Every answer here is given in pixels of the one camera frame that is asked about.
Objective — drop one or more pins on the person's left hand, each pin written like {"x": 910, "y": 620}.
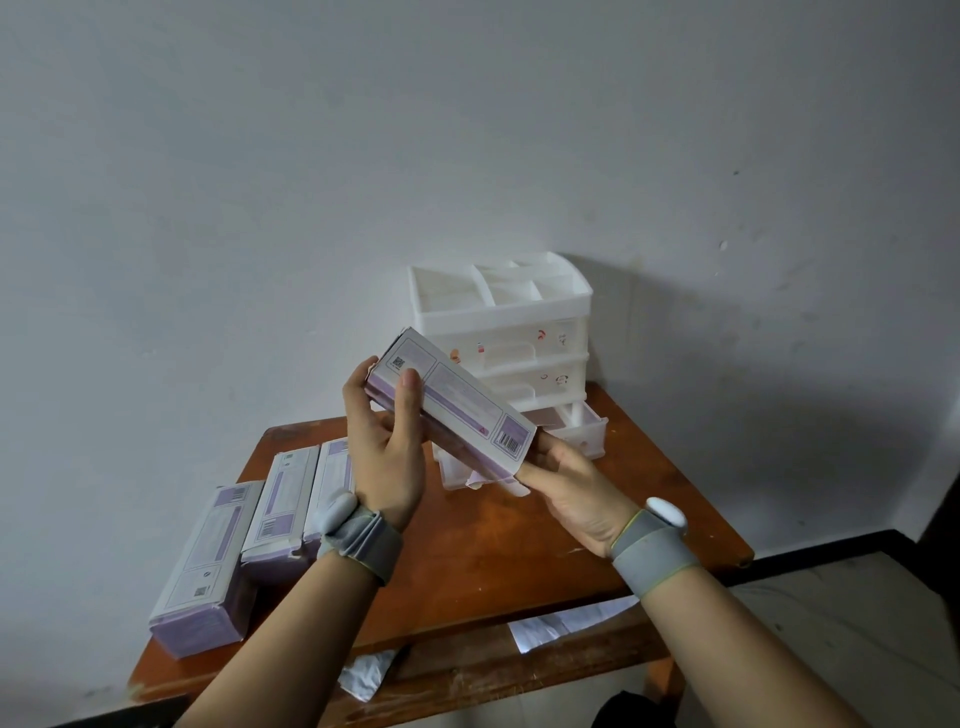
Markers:
{"x": 386, "y": 465}

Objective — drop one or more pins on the person's right hand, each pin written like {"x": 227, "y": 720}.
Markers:
{"x": 585, "y": 499}

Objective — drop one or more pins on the person's left thumb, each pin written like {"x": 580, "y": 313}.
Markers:
{"x": 409, "y": 401}

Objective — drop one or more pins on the person's right thumb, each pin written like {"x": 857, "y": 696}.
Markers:
{"x": 561, "y": 454}

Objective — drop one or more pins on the long white purple carton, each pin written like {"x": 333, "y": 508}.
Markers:
{"x": 206, "y": 562}
{"x": 328, "y": 480}
{"x": 281, "y": 502}
{"x": 465, "y": 405}

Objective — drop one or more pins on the person's right forearm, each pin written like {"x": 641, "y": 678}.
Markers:
{"x": 735, "y": 660}

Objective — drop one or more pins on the person's left forearm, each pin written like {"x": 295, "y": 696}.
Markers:
{"x": 292, "y": 652}

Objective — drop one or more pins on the grey wristband with white tracker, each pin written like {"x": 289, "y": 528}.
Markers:
{"x": 652, "y": 551}
{"x": 367, "y": 544}

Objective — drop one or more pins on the white paper sheet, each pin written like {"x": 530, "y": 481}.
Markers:
{"x": 562, "y": 621}
{"x": 367, "y": 671}

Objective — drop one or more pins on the black object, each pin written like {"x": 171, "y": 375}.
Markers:
{"x": 630, "y": 712}

